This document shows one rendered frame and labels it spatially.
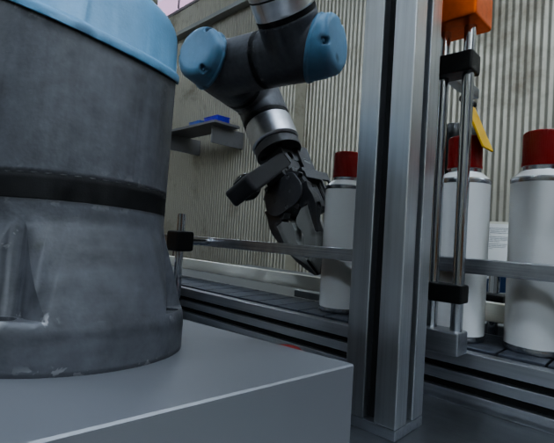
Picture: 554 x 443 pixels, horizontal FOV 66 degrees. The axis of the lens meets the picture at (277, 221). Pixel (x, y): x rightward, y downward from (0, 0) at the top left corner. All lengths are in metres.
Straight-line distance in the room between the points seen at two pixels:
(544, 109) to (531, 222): 3.52
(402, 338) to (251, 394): 0.15
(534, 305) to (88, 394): 0.37
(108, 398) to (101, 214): 0.10
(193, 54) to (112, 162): 0.38
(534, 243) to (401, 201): 0.16
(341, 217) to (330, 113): 4.40
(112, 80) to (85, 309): 0.12
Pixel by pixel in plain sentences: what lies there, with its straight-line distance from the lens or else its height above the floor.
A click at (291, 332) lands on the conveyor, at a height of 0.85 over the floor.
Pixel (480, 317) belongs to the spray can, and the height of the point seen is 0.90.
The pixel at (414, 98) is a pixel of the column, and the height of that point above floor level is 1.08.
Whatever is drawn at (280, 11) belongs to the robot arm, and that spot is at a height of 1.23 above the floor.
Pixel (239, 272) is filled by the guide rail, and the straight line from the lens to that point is 0.74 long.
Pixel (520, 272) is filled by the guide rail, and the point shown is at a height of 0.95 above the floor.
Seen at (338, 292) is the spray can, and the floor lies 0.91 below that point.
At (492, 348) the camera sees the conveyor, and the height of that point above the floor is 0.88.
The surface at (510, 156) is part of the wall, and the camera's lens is 3.94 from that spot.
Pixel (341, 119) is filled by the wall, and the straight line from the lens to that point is 4.80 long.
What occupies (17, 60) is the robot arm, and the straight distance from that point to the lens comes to 0.28.
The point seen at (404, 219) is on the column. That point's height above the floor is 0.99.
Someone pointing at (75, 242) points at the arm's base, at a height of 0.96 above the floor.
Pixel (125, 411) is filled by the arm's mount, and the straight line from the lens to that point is 0.19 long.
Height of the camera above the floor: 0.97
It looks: 2 degrees up
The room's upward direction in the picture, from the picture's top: 3 degrees clockwise
